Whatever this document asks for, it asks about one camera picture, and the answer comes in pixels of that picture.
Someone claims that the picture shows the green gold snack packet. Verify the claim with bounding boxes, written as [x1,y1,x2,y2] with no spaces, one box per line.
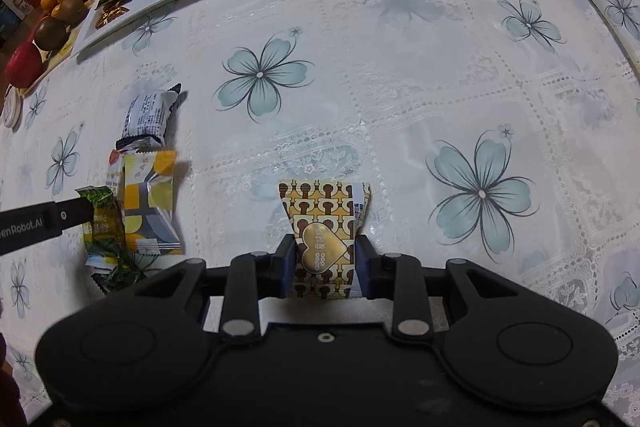
[75,186,127,269]

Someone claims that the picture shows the black white snack packet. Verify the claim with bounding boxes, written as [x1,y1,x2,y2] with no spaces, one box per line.
[116,84,183,152]

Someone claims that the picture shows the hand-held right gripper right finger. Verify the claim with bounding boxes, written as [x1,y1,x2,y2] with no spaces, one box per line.
[351,236,525,340]

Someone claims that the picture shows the brown chocolate packet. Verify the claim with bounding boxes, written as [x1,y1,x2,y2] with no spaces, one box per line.
[95,4,130,30]

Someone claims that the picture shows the brown kiwi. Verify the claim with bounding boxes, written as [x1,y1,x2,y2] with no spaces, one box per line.
[60,0,94,26]
[34,17,71,50]

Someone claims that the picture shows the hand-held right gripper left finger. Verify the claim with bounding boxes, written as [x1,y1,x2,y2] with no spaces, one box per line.
[132,234,301,340]

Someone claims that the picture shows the white floral tablecloth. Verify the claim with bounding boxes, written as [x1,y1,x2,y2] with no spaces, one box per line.
[0,0,640,427]

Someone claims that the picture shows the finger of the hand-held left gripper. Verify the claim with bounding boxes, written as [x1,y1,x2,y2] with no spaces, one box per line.
[50,198,97,234]

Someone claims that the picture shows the yellow silver snack packet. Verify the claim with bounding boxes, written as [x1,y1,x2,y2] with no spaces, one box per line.
[117,150,182,256]

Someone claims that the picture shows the wooden cutting board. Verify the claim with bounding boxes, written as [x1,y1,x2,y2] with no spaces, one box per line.
[17,21,97,98]

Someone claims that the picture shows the small white round dish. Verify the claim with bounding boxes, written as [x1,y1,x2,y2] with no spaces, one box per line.
[0,87,24,130]

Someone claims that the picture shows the brown patterned snack packet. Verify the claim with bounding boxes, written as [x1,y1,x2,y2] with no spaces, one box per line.
[278,180,372,300]

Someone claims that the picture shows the red apple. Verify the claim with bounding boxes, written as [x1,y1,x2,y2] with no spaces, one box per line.
[4,44,45,88]

